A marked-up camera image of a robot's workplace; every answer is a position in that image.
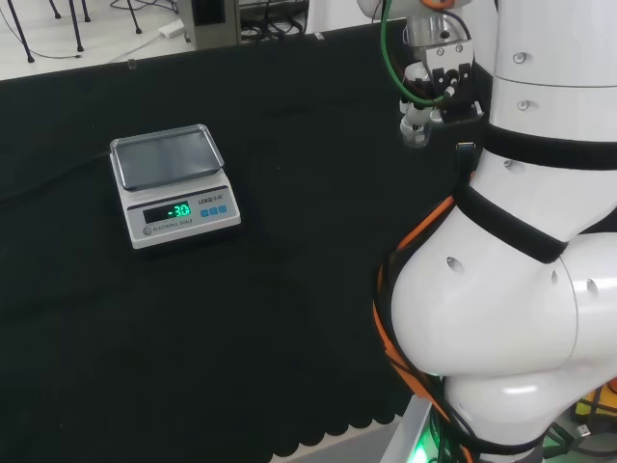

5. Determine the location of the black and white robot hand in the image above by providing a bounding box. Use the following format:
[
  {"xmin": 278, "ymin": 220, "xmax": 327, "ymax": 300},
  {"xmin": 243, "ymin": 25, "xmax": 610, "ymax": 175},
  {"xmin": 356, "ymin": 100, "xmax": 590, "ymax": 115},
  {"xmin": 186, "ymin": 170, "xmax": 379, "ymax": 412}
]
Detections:
[{"xmin": 398, "ymin": 41, "xmax": 486, "ymax": 127}]

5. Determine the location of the small clear glass beaker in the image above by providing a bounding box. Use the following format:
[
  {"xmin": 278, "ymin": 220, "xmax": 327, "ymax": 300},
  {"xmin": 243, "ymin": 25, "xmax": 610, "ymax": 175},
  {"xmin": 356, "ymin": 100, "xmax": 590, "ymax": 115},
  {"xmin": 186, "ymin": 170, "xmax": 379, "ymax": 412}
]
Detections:
[{"xmin": 399, "ymin": 113, "xmax": 431, "ymax": 150}]

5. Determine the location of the white backdrop panel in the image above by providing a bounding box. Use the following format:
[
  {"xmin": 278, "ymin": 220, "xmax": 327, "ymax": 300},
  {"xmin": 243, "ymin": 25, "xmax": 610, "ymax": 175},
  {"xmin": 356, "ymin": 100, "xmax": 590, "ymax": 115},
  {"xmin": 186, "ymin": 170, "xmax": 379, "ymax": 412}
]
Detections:
[{"xmin": 307, "ymin": 0, "xmax": 411, "ymax": 36}]

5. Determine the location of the grey metal box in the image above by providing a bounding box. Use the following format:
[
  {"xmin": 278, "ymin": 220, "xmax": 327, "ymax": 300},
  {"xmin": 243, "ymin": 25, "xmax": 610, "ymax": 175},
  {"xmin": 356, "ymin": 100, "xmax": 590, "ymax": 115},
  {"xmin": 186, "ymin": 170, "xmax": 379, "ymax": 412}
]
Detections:
[{"xmin": 185, "ymin": 0, "xmax": 240, "ymax": 50}]

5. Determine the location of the white electronic balance steel pan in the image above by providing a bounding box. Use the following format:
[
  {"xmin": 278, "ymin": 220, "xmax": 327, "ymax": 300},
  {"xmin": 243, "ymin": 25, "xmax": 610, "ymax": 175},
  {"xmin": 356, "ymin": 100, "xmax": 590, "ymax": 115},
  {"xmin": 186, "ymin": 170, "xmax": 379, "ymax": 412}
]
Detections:
[{"xmin": 109, "ymin": 123, "xmax": 242, "ymax": 251}]

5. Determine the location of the black bench cloth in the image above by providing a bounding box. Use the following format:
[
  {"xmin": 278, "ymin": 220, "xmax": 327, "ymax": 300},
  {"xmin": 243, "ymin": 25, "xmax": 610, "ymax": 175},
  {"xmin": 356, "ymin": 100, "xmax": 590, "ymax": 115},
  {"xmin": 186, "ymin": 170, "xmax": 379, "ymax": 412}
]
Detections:
[{"xmin": 0, "ymin": 18, "xmax": 497, "ymax": 463}]

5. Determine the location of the black tripod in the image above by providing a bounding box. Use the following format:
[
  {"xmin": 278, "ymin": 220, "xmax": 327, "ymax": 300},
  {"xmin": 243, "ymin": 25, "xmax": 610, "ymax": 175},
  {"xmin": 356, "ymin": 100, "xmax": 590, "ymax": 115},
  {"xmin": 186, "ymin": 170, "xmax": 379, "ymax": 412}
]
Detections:
[
  {"xmin": 69, "ymin": 0, "xmax": 145, "ymax": 53},
  {"xmin": 5, "ymin": 0, "xmax": 63, "ymax": 64}
]

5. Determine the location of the green cable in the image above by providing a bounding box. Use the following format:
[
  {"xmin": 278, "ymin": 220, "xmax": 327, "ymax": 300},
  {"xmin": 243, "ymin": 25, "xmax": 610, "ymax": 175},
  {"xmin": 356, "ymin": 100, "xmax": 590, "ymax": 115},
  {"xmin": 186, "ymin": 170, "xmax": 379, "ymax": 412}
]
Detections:
[{"xmin": 380, "ymin": 0, "xmax": 457, "ymax": 105}]

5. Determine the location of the orange cable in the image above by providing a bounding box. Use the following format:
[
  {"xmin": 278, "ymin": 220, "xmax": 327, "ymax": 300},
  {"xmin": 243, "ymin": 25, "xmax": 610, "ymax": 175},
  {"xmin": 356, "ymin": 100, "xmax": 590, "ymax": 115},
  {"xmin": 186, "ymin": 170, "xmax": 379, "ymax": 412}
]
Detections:
[{"xmin": 372, "ymin": 195, "xmax": 478, "ymax": 463}]

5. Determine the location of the black floor cable bundle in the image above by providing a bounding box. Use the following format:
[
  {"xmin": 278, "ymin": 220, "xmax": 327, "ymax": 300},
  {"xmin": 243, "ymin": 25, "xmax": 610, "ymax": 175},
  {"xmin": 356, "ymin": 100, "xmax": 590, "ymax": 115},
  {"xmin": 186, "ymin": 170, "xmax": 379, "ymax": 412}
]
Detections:
[{"xmin": 239, "ymin": 0, "xmax": 309, "ymax": 45}]

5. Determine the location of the grey floor cable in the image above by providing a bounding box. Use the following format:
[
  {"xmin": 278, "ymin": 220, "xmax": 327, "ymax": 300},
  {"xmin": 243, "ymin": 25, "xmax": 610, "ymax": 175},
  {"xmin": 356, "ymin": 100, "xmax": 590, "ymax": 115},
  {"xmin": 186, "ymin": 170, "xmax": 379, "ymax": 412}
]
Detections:
[{"xmin": 108, "ymin": 32, "xmax": 168, "ymax": 64}]

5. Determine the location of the grey metal base plate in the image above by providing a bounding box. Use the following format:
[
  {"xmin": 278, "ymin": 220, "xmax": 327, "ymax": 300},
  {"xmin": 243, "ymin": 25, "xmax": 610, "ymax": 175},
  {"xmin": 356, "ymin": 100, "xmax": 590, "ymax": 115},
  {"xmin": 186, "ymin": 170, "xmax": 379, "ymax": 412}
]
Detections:
[{"xmin": 383, "ymin": 397, "xmax": 438, "ymax": 463}]

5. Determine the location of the black balance power cable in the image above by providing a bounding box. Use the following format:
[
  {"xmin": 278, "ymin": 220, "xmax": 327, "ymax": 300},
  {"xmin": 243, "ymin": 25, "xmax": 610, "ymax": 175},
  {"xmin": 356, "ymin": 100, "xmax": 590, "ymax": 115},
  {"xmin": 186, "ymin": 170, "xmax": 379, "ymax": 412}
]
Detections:
[{"xmin": 0, "ymin": 150, "xmax": 114, "ymax": 204}]

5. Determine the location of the thin black floor cable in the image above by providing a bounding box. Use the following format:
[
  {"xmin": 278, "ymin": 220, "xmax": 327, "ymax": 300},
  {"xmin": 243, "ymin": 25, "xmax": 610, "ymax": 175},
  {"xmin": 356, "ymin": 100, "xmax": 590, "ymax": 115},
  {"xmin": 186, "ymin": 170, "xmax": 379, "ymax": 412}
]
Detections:
[{"xmin": 28, "ymin": 45, "xmax": 81, "ymax": 61}]

